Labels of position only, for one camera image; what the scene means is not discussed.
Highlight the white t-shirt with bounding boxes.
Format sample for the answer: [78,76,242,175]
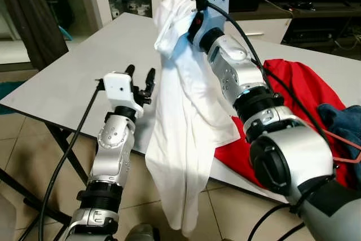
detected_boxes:
[145,0,240,237]

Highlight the teal floor mat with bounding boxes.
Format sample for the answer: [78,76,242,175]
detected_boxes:
[0,81,23,100]

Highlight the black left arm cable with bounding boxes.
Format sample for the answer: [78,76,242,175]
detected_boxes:
[37,79,108,241]

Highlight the white drawer front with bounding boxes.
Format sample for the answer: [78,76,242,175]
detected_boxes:
[228,18,294,45]

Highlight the red garment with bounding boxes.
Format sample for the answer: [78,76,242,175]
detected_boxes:
[214,59,361,191]

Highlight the blue denim jeans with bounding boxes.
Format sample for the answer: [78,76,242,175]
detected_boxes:
[317,104,361,188]

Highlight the black TV stand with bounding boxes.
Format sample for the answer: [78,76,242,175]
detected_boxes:
[262,0,361,61]

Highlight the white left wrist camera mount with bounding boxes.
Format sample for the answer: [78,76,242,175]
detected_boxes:
[103,72,144,113]

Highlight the light blue mop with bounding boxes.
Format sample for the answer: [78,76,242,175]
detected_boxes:
[58,23,74,41]

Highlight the grey left robot leg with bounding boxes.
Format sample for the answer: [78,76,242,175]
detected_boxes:
[125,224,162,241]

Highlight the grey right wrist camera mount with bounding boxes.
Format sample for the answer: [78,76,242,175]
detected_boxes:
[197,0,231,33]

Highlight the dark grey curtain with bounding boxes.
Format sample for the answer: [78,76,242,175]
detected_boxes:
[0,0,68,71]

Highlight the red plastic hanger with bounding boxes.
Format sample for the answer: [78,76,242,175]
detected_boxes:
[307,122,361,165]

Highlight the white table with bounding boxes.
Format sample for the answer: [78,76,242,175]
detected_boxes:
[0,12,361,225]

